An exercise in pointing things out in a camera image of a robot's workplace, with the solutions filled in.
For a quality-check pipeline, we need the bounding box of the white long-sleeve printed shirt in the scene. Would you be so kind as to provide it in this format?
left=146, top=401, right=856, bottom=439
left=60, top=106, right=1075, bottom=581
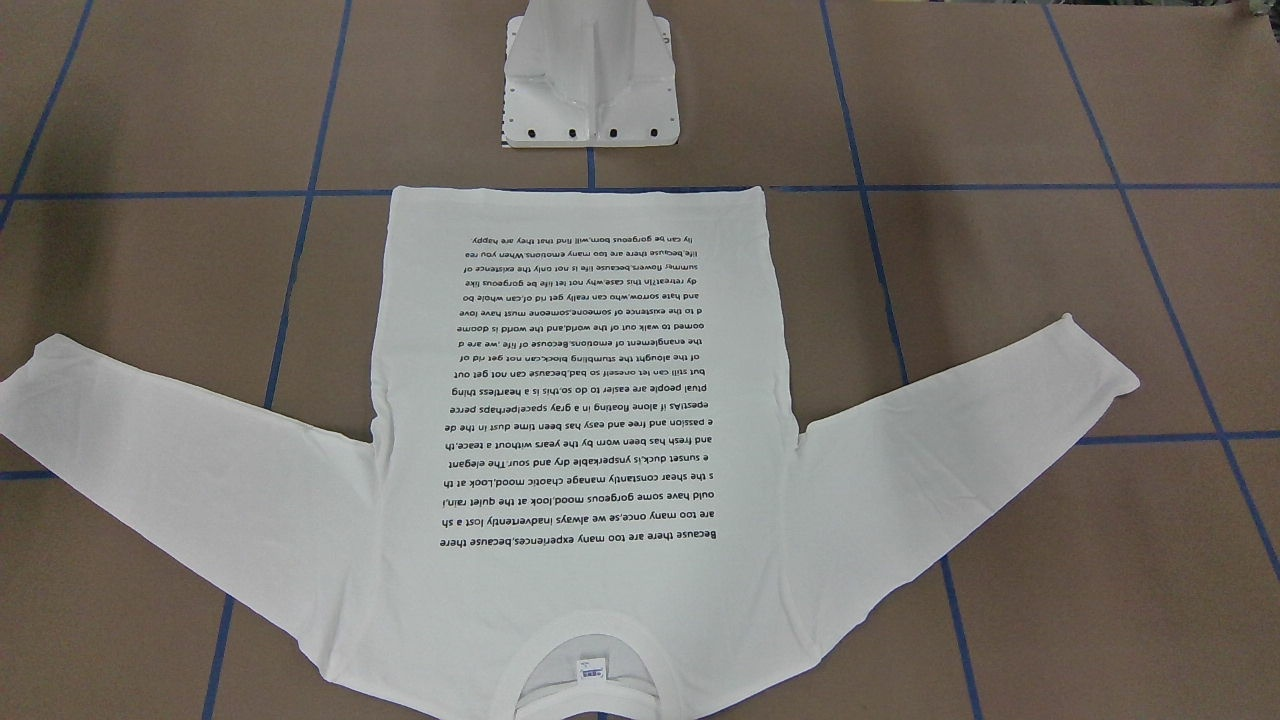
left=3, top=187, right=1139, bottom=719

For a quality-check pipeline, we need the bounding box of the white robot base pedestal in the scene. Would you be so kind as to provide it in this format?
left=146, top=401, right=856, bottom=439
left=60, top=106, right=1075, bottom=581
left=500, top=1, right=681, bottom=149

